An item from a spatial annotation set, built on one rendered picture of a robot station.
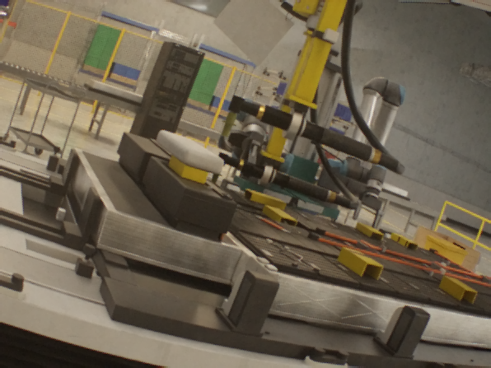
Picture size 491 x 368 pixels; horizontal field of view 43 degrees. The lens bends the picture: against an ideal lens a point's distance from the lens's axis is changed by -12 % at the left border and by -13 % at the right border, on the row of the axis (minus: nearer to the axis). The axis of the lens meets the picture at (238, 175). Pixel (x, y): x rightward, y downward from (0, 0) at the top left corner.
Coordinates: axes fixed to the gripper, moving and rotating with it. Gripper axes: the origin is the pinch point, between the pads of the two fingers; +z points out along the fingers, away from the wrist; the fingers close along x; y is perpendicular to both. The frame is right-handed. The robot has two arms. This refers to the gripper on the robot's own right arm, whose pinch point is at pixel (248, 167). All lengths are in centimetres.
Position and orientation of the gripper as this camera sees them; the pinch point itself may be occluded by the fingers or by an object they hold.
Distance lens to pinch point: 245.0
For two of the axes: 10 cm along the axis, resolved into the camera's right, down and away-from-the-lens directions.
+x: -3.4, 7.4, 5.8
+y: 9.4, 3.3, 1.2
